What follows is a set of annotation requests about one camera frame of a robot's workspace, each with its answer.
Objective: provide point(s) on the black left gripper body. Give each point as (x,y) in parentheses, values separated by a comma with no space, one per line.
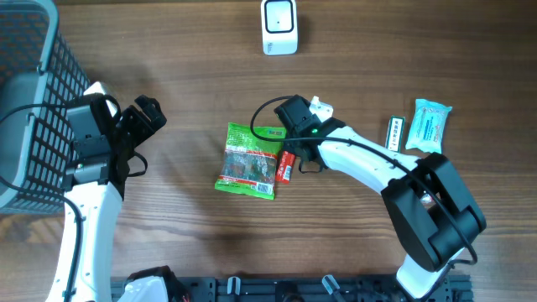
(134,127)

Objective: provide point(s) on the green snack bag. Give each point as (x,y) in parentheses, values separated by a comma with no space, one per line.
(250,163)

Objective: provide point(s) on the red stick sachet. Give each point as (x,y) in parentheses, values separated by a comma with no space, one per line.
(286,164)

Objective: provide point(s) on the green white medicine box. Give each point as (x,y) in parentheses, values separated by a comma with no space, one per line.
(394,133)

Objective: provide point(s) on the mint wet wipes pack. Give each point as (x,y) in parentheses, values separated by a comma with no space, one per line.
(427,127)

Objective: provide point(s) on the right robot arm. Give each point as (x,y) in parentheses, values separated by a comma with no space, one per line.
(434,214)

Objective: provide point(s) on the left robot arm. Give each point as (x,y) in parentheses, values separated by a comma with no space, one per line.
(93,185)

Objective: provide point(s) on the white barcode scanner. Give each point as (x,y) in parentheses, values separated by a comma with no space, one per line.
(279,23)

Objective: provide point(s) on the grey mesh basket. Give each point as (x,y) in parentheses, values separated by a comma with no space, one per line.
(39,75)

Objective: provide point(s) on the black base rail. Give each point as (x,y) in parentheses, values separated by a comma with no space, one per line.
(363,288)

